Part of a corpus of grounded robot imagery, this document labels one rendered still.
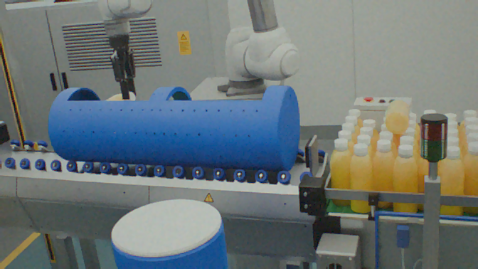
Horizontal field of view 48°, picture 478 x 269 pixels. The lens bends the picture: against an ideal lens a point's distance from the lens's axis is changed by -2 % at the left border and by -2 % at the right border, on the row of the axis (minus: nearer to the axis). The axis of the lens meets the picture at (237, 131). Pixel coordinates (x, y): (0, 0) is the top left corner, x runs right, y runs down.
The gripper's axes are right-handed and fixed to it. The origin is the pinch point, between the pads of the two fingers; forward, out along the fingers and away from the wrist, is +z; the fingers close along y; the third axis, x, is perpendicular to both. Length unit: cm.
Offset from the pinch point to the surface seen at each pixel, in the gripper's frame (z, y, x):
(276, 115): 5, 17, 62
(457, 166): 17, 24, 114
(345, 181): 24, 21, 82
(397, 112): 6, 11, 97
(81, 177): 29.3, 16.9, -16.3
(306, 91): 76, -262, 5
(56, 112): 3.8, 16.7, -21.2
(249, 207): 36, 19, 50
